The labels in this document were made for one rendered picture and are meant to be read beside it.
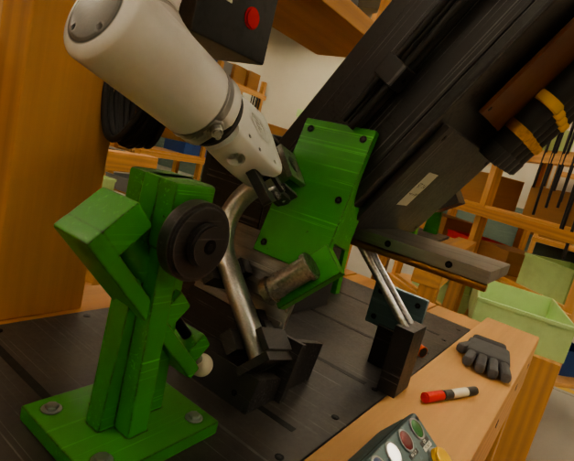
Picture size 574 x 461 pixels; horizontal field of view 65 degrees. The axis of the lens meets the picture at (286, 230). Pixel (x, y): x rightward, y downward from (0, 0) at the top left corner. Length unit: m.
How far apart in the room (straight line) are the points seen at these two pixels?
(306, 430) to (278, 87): 10.87
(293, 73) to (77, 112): 10.54
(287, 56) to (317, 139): 10.77
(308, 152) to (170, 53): 0.30
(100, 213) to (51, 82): 0.35
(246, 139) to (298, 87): 10.56
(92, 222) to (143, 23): 0.16
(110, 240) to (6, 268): 0.38
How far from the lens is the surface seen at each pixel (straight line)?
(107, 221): 0.38
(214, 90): 0.46
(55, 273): 0.79
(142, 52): 0.40
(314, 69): 10.98
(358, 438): 0.62
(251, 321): 0.60
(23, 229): 0.74
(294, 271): 0.57
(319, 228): 0.60
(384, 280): 0.72
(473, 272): 0.66
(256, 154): 0.51
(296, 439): 0.58
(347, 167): 0.62
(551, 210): 3.50
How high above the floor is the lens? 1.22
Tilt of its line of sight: 10 degrees down
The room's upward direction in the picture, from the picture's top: 14 degrees clockwise
